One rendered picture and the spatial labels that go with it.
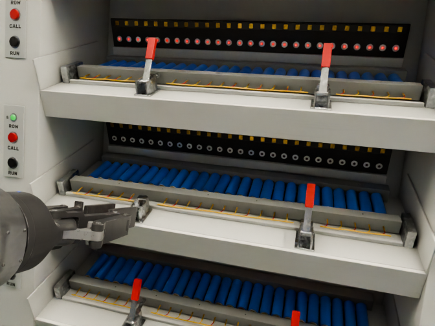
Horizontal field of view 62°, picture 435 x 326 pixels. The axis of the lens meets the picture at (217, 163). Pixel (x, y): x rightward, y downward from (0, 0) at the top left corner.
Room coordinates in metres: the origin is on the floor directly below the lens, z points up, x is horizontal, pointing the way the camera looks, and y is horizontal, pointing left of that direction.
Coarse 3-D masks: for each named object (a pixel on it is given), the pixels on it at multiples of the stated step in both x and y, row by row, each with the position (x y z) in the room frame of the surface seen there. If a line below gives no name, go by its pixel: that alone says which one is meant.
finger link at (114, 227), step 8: (120, 216) 0.42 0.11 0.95; (128, 216) 0.43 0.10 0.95; (96, 224) 0.35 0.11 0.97; (104, 224) 0.36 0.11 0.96; (112, 224) 0.39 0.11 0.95; (120, 224) 0.41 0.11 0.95; (104, 232) 0.37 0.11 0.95; (112, 232) 0.39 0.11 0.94; (120, 232) 0.41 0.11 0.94; (104, 240) 0.37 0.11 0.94; (112, 240) 0.39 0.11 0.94; (96, 248) 0.34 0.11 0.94
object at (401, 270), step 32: (64, 160) 0.66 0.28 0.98; (96, 160) 0.76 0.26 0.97; (192, 160) 0.71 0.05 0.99; (224, 160) 0.69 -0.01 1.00; (256, 160) 0.68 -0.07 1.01; (32, 192) 0.58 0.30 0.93; (64, 192) 0.64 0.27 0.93; (160, 224) 0.56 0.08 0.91; (192, 224) 0.56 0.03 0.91; (224, 224) 0.56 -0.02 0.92; (256, 224) 0.56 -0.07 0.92; (320, 224) 0.56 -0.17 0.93; (416, 224) 0.52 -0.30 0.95; (192, 256) 0.55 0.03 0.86; (224, 256) 0.53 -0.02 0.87; (256, 256) 0.51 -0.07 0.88; (288, 256) 0.50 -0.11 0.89; (320, 256) 0.49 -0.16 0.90; (352, 256) 0.49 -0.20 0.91; (384, 256) 0.49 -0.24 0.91; (416, 256) 0.49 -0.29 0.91; (384, 288) 0.48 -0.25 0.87; (416, 288) 0.47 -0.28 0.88
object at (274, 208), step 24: (72, 192) 0.63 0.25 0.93; (96, 192) 0.64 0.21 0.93; (120, 192) 0.63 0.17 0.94; (144, 192) 0.61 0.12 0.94; (168, 192) 0.60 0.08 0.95; (192, 192) 0.60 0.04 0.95; (240, 216) 0.56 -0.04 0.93; (288, 216) 0.56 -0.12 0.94; (312, 216) 0.55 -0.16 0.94; (336, 216) 0.54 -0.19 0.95; (360, 216) 0.54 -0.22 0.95; (384, 216) 0.54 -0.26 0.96
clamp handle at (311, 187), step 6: (312, 186) 0.52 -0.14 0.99; (306, 192) 0.52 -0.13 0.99; (312, 192) 0.52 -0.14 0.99; (306, 198) 0.52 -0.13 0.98; (312, 198) 0.52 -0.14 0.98; (306, 204) 0.51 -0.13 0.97; (312, 204) 0.51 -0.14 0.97; (306, 210) 0.51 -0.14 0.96; (306, 216) 0.51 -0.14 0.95; (306, 222) 0.51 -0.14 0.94; (306, 228) 0.51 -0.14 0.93
